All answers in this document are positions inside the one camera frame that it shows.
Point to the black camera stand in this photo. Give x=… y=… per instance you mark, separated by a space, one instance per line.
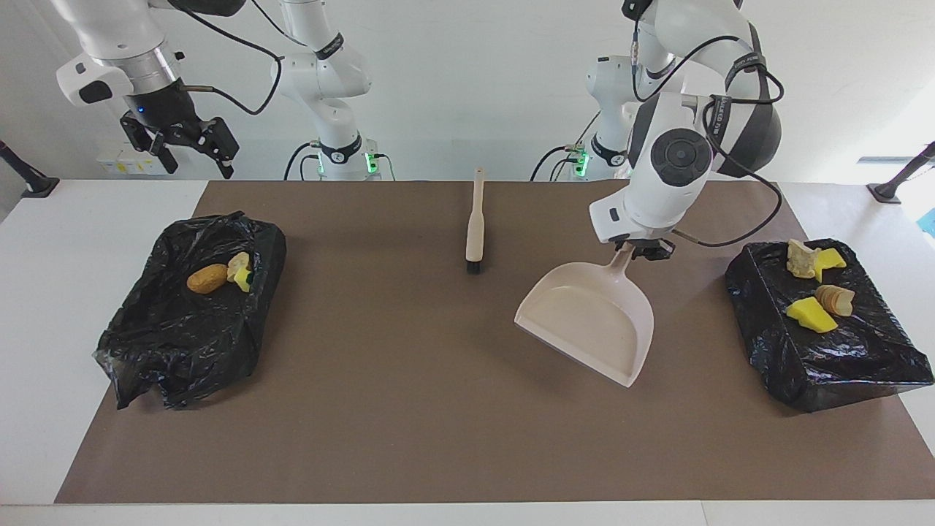
x=898 y=179
x=29 y=179

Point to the beige plastic dustpan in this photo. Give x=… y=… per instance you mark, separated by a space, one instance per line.
x=584 y=321

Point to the pale torn bread piece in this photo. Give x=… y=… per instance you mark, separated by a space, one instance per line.
x=238 y=264
x=801 y=259

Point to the blue plastic item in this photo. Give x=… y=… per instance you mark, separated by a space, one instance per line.
x=930 y=223

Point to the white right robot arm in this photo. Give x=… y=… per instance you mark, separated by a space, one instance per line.
x=117 y=36

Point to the notched yellow sponge piece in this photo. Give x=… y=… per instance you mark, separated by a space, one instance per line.
x=831 y=260

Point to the yellow green sponge piece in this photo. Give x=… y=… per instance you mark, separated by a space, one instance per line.
x=247 y=278

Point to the brown bread roll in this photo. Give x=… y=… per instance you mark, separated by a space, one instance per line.
x=207 y=278

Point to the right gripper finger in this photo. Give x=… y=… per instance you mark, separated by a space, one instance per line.
x=225 y=168
x=165 y=161

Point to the beige hand brush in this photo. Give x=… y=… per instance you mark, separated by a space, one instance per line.
x=475 y=226

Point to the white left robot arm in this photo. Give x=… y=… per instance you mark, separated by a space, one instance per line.
x=679 y=161

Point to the white power strip box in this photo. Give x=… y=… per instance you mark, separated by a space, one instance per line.
x=109 y=162

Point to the orange striped croissant piece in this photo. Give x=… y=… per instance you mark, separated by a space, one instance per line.
x=836 y=299

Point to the brown table mat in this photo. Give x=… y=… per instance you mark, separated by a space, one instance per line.
x=365 y=402

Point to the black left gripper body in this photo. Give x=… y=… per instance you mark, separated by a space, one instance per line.
x=654 y=250

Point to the black bag lined bin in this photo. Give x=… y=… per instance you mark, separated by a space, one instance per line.
x=182 y=343
x=840 y=358

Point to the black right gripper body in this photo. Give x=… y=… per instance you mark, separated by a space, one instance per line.
x=172 y=117

